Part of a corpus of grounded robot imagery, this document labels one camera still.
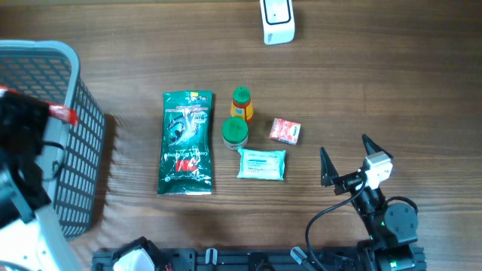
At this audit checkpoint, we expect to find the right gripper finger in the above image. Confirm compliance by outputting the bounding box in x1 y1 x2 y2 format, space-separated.
320 147 339 187
361 134 393 159

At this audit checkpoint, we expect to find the red sauce bottle green cap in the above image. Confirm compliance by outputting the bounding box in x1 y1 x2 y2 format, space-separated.
230 86 254 124

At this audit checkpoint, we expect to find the green glove package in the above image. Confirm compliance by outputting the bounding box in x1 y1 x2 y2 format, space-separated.
157 90 213 195

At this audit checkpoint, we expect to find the green lid spice jar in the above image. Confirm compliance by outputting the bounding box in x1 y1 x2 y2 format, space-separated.
221 117 249 150

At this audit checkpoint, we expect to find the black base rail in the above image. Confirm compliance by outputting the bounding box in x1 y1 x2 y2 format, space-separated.
91 236 427 271

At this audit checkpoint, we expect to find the teal wet wipes pack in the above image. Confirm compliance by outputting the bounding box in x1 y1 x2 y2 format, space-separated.
237 148 286 181

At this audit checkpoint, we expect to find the red instant coffee stick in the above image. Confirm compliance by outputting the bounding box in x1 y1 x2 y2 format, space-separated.
1 86 78 125

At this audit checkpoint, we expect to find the grey plastic mesh basket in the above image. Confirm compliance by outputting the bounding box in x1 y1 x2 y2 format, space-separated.
1 40 106 241

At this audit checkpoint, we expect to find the white barcode scanner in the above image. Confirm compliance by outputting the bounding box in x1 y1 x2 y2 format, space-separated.
259 0 295 45

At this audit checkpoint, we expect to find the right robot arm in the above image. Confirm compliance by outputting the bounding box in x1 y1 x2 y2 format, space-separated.
319 134 427 271

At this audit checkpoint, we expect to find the small red white box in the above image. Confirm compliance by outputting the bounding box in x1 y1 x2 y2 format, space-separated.
269 118 301 145

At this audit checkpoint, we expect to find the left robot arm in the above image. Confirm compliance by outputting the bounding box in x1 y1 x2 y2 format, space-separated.
1 87 81 270

